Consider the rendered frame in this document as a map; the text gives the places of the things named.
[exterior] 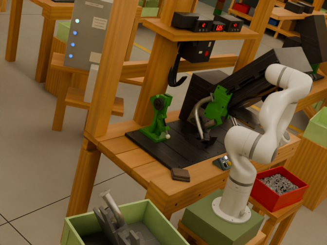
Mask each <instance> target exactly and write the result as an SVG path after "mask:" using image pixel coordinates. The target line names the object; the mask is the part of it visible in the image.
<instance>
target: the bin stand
mask: <svg viewBox="0 0 327 245"><path fill-rule="evenodd" d="M249 202H250V203H251V204H253V208H252V210H254V211H255V212H257V213H259V214H261V212H264V213H265V214H266V215H268V216H269V217H270V219H268V220H266V222H265V224H264V226H263V228H262V230H261V232H263V233H264V234H265V235H266V237H265V239H264V241H263V242H262V243H261V244H260V245H266V244H267V242H268V240H269V238H270V236H271V234H272V232H273V230H274V228H275V226H276V224H278V223H279V222H280V224H279V226H278V228H277V230H276V232H275V234H274V236H273V238H272V240H271V242H270V244H269V245H280V244H281V242H282V240H283V238H284V236H285V234H286V232H287V230H288V228H289V226H290V224H291V222H292V220H293V219H294V217H295V215H296V213H297V211H298V209H299V208H300V207H301V206H302V204H303V202H304V201H303V200H302V199H301V200H300V201H299V202H297V203H294V204H292V205H289V206H287V207H285V208H282V209H280V210H277V211H275V212H272V213H271V212H269V211H268V210H267V209H266V208H265V207H263V206H262V205H261V204H260V203H258V202H257V201H256V200H255V199H253V198H252V197H251V196H249V199H248V202H247V206H248V204H249Z"/></svg>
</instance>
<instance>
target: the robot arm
mask: <svg viewBox="0 0 327 245"><path fill-rule="evenodd" d="M265 78H266V80H267V81H268V82H269V83H271V84H273V85H275V86H278V87H280V88H283V90H282V91H278V92H274V93H272V94H270V95H269V96H268V97H267V98H266V99H265V101H264V103H263V105H262V106H261V109H260V111H259V114H258V119H259V122H260V125H261V126H262V128H263V130H264V132H265V133H264V135H262V134H259V133H257V132H255V131H253V130H250V129H248V128H245V127H243V126H233V127H231V128H230V129H229V130H228V131H227V133H226V135H225V139H224V144H225V149H226V152H227V154H228V156H229V159H230V161H231V168H230V172H229V175H228V178H227V181H226V185H225V188H224V191H223V194H222V197H218V198H216V199H214V200H213V202H212V210H213V212H214V213H215V215H217V216H218V217H219V218H220V219H222V220H224V221H226V222H229V223H234V224H242V223H246V222H247V221H248V220H249V219H250V217H251V211H250V209H249V208H248V206H247V202H248V199H249V196H250V194H251V191H252V188H253V185H254V181H255V178H256V174H257V171H256V169H255V167H254V166H253V165H252V164H251V163H250V161H249V159H251V160H253V161H255V162H257V163H260V164H270V163H271V162H273V161H274V159H275V157H276V154H277V150H278V149H279V148H280V147H281V146H283V145H285V144H287V143H289V142H290V140H291V138H290V135H289V133H288V132H287V130H286V129H287V127H288V125H289V124H290V122H291V120H292V117H293V115H294V112H295V109H296V106H297V103H298V100H301V99H303V98H305V97H306V96H307V95H308V94H309V93H310V92H311V90H312V87H313V81H312V78H311V77H310V76H309V75H307V74H305V73H303V72H300V71H298V70H295V69H292V68H290V67H287V66H284V65H281V64H271V65H269V66H268V67H267V68H266V70H265Z"/></svg>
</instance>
